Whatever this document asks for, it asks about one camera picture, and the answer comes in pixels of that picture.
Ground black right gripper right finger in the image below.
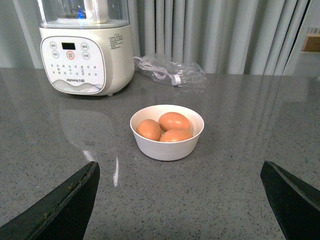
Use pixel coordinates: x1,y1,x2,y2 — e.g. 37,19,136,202
260,161,320,240

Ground brown front egg in bowl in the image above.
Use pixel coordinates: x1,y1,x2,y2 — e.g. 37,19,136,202
159,128,193,143

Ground white round bowl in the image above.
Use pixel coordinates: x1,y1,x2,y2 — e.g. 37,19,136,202
130,104,205,161

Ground grey curtain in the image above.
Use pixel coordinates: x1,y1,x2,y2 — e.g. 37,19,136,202
0,0,320,76

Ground brown cardboard box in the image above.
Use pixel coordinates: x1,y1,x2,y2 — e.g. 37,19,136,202
302,33,320,52

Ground white power cord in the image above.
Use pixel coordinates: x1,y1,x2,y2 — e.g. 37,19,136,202
133,56,182,87

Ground brown back egg in bowl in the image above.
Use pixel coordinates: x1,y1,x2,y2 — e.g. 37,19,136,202
158,112,191,132

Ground white soy milk maker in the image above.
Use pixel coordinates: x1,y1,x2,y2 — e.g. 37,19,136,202
37,0,135,96

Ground clear plastic bag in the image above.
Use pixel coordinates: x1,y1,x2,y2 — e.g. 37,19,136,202
134,53,208,89

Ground brown egg in bowl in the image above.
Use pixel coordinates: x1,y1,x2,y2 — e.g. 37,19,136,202
159,128,193,143
158,112,191,132
135,119,162,141

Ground brown left egg in bowl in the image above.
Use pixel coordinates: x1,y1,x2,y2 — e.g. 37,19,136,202
135,119,162,141

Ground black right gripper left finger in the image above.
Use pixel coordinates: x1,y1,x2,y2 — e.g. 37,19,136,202
0,161,100,240

